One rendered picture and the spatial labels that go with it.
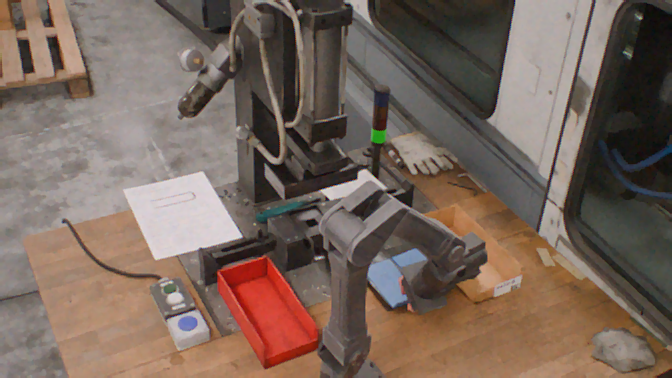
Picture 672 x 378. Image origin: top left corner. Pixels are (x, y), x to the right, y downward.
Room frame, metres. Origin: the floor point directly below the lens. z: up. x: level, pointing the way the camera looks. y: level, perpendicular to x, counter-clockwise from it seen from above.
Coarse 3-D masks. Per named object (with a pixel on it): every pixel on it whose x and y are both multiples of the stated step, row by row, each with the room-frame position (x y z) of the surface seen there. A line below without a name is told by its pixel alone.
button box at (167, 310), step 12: (72, 228) 1.43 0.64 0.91; (132, 276) 1.28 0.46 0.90; (144, 276) 1.28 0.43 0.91; (156, 276) 1.28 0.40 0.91; (156, 288) 1.22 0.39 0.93; (180, 288) 1.23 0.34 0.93; (156, 300) 1.19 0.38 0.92; (168, 300) 1.19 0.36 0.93; (192, 300) 1.19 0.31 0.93; (168, 312) 1.15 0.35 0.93; (180, 312) 1.16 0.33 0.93
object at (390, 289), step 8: (376, 264) 1.35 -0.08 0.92; (384, 264) 1.35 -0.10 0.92; (392, 264) 1.35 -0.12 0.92; (376, 272) 1.32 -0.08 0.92; (384, 272) 1.32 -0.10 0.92; (392, 272) 1.32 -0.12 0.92; (376, 280) 1.29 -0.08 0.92; (384, 280) 1.29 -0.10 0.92; (392, 280) 1.29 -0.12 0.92; (384, 288) 1.27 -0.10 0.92; (392, 288) 1.27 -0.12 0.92; (384, 296) 1.24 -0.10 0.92; (392, 296) 1.24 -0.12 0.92; (400, 296) 1.25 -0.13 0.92; (392, 304) 1.22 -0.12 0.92; (400, 304) 1.22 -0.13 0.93
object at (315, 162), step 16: (288, 128) 1.51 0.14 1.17; (288, 144) 1.46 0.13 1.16; (304, 144) 1.43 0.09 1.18; (320, 144) 1.41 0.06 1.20; (288, 160) 1.43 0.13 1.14; (304, 160) 1.39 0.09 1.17; (320, 160) 1.37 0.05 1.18; (336, 160) 1.38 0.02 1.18; (272, 176) 1.38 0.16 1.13; (288, 176) 1.37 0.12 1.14; (304, 176) 1.37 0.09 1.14; (320, 176) 1.37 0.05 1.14; (336, 176) 1.39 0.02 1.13; (352, 176) 1.41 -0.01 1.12; (288, 192) 1.33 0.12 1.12; (304, 192) 1.35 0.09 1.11
